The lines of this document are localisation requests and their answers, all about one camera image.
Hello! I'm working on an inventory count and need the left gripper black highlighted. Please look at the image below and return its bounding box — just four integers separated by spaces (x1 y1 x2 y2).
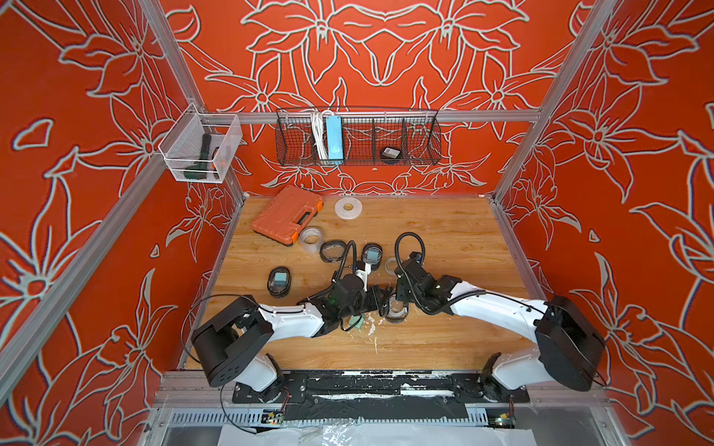
338 287 392 323

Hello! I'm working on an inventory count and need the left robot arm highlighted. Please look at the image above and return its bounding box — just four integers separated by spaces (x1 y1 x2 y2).
191 241 393 392

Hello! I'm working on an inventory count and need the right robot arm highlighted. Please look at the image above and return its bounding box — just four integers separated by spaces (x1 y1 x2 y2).
394 232 605 403

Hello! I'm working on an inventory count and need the green charger cube left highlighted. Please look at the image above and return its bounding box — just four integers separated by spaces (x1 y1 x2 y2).
348 315 364 329

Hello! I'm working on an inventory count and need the clear tape roll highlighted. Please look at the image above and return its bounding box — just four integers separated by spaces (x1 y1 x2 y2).
299 227 325 255

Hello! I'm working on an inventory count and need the white tape roll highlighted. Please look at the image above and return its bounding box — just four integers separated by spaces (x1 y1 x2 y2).
334 197 364 220

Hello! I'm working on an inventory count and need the orange tool case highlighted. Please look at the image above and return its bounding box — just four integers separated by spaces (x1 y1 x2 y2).
251 185 324 246

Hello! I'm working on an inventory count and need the black item in basket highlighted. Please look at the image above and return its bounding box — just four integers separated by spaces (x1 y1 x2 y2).
379 147 403 165

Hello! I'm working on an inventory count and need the blue power bank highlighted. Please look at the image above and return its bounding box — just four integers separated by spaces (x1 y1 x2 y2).
325 114 344 165

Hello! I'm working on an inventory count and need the dark green tool in bin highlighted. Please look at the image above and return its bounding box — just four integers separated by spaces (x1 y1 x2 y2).
183 133 211 180

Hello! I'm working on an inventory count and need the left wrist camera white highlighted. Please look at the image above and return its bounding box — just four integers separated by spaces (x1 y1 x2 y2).
355 261 372 292

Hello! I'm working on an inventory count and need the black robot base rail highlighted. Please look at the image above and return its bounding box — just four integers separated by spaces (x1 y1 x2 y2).
231 370 530 427

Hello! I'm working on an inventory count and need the black wire wall basket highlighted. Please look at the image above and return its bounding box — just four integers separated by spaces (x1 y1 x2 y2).
275 107 443 167

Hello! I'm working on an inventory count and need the white cable in basket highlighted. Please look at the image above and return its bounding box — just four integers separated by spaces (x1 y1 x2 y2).
309 110 330 163

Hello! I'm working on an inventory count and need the clear acrylic wall bin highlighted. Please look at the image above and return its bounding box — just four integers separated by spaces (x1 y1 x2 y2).
159 104 243 184

